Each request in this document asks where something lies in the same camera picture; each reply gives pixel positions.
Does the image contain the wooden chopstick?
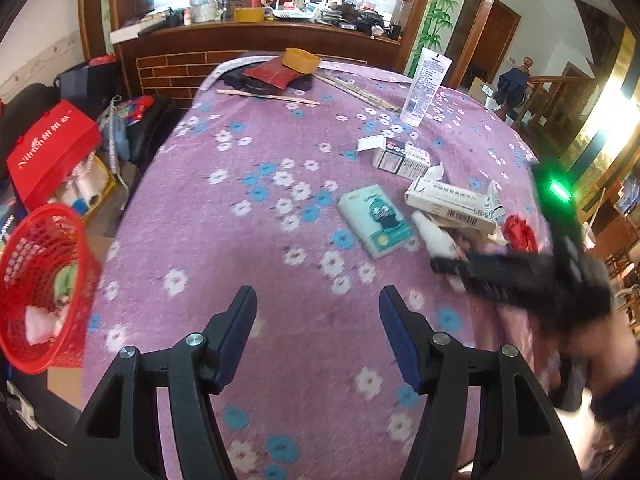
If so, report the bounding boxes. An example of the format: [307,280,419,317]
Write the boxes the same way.
[216,88,321,107]

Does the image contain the red gift box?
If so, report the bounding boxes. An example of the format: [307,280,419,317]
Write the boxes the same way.
[6,100,104,212]

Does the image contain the white medicine box dark label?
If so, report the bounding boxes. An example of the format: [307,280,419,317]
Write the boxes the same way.
[356,135,433,179]

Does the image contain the red wrapper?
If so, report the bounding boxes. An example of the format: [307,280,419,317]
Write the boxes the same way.
[501,213,539,254]

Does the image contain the white paper strip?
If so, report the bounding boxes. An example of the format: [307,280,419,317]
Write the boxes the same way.
[200,54,282,93]

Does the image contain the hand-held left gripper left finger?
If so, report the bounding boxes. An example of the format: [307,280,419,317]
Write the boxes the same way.
[55,285,258,480]

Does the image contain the cardboard box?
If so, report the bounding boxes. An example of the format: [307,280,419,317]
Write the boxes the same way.
[46,234,122,412]

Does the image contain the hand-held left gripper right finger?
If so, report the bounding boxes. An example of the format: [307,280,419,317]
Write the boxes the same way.
[378,285,583,480]

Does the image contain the red packet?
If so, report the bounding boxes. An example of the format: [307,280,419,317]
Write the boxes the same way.
[243,57,302,91]

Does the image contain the bamboo wall sticker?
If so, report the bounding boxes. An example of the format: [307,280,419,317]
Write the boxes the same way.
[404,0,464,79]

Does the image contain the wooden stair railing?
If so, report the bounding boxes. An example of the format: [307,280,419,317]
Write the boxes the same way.
[500,55,602,128]

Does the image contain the dark blue bag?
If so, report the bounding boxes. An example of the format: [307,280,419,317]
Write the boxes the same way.
[54,62,122,107]

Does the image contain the wooden counter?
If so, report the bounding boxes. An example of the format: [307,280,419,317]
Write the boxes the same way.
[79,0,507,111]

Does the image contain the yellow box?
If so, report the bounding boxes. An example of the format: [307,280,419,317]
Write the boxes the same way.
[281,48,322,77]

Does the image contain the black flat object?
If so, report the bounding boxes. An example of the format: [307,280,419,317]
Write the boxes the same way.
[220,62,314,94]

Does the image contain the red plastic basket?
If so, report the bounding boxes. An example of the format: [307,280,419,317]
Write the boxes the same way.
[0,203,104,377]

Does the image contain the white lotion tube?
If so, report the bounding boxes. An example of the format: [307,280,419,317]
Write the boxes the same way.
[399,47,454,128]

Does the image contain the person's right forearm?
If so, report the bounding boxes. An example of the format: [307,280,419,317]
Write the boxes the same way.
[565,310,640,461]

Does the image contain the long white medicine box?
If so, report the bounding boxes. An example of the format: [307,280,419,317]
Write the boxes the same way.
[404,176,502,237]

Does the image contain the small white tube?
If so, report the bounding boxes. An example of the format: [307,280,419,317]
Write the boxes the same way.
[486,182,507,222]

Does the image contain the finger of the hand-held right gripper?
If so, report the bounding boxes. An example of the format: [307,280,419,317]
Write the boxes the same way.
[430,251,557,312]

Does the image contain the dark jacket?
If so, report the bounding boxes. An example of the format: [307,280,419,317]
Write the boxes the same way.
[497,66,532,112]

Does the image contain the bundle of bamboo sticks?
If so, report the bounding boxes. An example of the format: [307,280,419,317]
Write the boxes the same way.
[312,72,402,112]

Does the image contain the teal tissue packet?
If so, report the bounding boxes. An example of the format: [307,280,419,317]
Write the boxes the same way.
[337,185,419,261]

